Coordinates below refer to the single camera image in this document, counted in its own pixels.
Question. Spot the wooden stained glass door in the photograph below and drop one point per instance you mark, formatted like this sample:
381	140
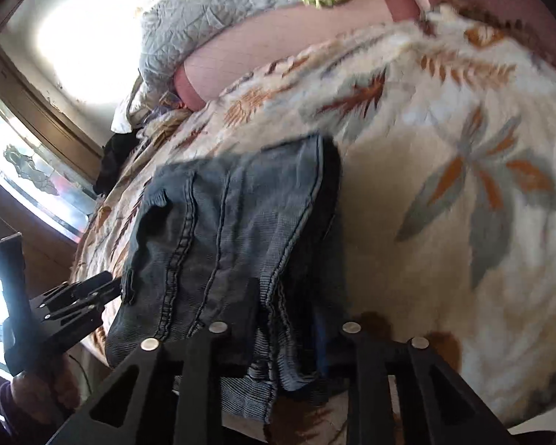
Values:
37	116

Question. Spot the white crumpled cloth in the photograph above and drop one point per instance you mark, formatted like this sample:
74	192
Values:
129	111

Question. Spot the leaf print blanket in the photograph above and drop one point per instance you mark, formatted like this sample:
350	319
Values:
445	148

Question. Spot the grey quilted pillow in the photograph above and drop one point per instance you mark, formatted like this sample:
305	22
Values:
204	18

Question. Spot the person's left hand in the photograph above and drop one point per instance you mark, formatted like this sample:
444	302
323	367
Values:
37	394

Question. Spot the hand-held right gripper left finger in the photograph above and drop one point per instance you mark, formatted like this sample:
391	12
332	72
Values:
213	352

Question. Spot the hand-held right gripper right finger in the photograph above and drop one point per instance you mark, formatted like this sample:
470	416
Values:
370	380

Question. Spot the pink bolster cushion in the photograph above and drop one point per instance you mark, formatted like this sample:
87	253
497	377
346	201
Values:
282	41

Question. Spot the purple packet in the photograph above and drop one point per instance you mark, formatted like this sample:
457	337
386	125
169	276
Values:
167	106

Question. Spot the black cloth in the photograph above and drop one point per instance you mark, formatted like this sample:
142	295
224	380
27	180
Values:
116	162

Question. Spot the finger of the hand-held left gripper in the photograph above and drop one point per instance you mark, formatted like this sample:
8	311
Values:
74	292
74	320

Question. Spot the blue denim pants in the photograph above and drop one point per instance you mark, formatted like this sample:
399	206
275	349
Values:
222	222

